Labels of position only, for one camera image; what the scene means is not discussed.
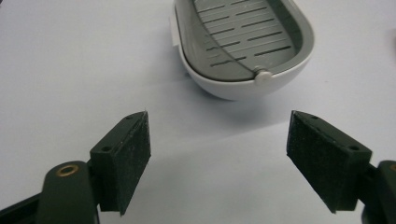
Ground white and grey drain basket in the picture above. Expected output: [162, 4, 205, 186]
[170, 0, 316, 102]

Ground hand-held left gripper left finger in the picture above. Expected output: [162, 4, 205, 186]
[89, 110, 152, 217]

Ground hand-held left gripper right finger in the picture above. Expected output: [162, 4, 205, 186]
[286, 110, 374, 215]

